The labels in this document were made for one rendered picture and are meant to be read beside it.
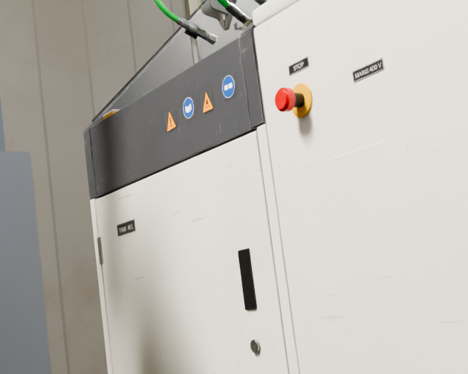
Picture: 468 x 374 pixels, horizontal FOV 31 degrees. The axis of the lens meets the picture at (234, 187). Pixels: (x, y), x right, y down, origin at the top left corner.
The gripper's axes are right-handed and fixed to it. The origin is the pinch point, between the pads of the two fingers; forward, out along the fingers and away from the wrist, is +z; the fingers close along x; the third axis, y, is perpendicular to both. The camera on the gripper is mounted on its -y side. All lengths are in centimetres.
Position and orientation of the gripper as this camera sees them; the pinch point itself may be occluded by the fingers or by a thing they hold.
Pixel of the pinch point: (229, 24)
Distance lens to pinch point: 187.7
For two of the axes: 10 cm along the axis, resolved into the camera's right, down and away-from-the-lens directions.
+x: 5.4, -1.9, -8.2
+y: -8.3, 0.3, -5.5
